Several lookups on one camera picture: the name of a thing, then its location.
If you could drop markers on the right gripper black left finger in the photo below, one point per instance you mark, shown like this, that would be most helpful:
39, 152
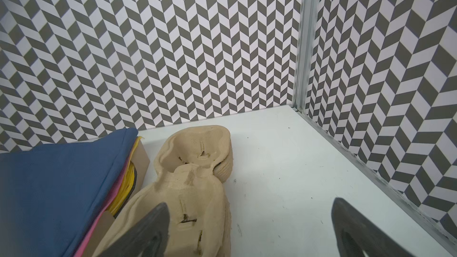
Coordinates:
147, 238

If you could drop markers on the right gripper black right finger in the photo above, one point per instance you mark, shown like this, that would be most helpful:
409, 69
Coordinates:
357, 236

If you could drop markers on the beige pulp cup carrier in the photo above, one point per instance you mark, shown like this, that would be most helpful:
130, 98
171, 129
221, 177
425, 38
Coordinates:
191, 168

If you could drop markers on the brown cardboard napkin box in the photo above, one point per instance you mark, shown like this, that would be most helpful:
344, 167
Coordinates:
127, 185

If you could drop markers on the blue napkin stack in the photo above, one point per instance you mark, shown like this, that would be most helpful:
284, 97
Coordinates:
52, 194

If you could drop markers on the aluminium corner post right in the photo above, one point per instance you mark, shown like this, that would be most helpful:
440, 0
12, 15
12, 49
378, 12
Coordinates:
307, 23

